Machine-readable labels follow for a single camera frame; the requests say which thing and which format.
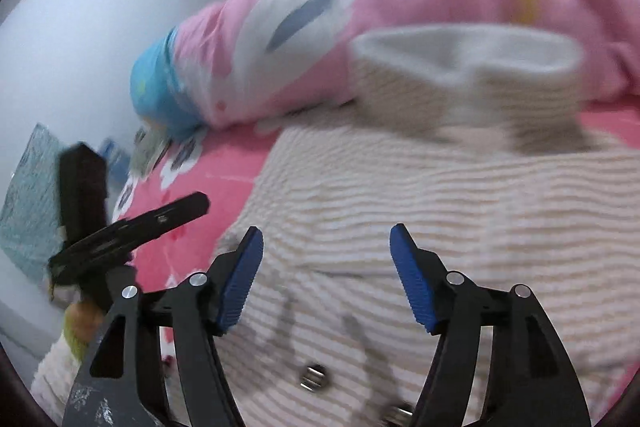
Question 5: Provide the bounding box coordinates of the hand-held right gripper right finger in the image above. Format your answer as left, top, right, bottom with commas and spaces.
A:
390, 223, 593, 427

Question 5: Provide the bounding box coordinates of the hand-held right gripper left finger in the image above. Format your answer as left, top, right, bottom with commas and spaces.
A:
62, 227, 265, 427

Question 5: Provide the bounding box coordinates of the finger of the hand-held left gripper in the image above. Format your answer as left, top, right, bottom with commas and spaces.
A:
49, 192, 211, 278
59, 144, 109, 241

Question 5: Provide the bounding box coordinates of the beige houndstooth coat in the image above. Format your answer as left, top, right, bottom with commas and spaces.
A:
200, 29, 637, 427

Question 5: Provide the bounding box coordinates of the teal patterned bag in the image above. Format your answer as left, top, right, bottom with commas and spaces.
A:
0, 122, 67, 284

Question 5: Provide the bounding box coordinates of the pink floral blanket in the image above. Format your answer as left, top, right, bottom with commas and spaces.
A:
112, 99, 640, 358

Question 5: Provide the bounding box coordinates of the green patterned pouch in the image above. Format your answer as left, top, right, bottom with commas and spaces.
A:
131, 127, 172, 175

